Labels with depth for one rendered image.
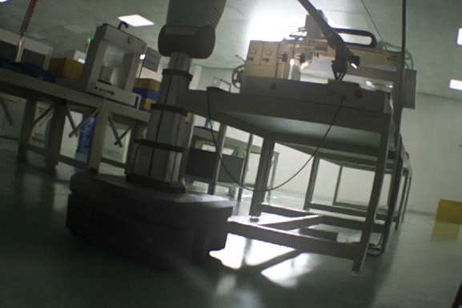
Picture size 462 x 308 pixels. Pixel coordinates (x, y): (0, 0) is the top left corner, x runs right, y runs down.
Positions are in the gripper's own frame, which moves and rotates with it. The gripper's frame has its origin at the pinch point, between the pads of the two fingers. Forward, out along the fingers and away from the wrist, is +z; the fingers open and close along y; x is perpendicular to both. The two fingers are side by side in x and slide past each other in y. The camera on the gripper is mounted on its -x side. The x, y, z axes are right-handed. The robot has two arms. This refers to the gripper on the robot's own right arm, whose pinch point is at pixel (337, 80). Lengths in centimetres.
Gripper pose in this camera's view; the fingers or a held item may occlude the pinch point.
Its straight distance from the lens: 207.0
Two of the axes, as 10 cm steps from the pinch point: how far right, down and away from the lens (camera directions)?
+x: -8.8, -1.4, 4.5
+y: 4.4, 1.3, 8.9
